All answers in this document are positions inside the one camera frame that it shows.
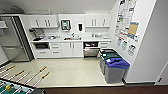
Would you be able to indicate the steel paper towel dispenser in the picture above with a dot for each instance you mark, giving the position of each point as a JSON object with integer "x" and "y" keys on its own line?
{"x": 65, "y": 25}

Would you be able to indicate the grey bin blue lid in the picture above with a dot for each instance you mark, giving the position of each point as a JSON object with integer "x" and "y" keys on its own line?
{"x": 116, "y": 70}

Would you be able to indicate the grey bin black lid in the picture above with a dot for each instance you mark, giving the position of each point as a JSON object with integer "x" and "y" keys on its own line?
{"x": 106, "y": 51}

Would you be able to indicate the white door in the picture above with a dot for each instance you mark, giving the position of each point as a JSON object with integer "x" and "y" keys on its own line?
{"x": 163, "y": 75}

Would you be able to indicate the large wall poster board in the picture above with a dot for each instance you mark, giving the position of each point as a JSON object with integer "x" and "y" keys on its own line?
{"x": 128, "y": 20}

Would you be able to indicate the white sink base cabinet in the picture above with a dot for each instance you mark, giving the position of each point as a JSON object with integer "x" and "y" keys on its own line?
{"x": 71, "y": 49}

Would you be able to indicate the chrome faucet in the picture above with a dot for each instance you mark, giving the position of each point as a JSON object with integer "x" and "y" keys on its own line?
{"x": 73, "y": 34}

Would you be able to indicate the stainless steel dishwasher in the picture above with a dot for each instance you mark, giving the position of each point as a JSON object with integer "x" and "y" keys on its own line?
{"x": 91, "y": 50}

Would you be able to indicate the stack of white dishes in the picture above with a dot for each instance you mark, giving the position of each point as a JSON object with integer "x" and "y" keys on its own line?
{"x": 96, "y": 35}

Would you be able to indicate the black built-in microwave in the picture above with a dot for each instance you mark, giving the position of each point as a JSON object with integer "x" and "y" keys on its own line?
{"x": 41, "y": 45}

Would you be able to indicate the grey bin green lid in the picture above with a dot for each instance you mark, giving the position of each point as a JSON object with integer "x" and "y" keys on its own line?
{"x": 111, "y": 56}

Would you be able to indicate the white drawer unit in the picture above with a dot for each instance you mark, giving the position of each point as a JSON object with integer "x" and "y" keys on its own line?
{"x": 104, "y": 44}
{"x": 55, "y": 49}

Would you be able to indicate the stainless steel refrigerator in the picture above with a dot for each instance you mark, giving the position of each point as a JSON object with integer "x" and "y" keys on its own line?
{"x": 13, "y": 40}

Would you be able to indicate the white upper cabinet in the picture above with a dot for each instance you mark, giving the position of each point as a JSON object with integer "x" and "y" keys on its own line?
{"x": 43, "y": 21}
{"x": 97, "y": 20}

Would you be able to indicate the black coffee machine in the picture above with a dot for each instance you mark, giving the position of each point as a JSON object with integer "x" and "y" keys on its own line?
{"x": 34, "y": 33}

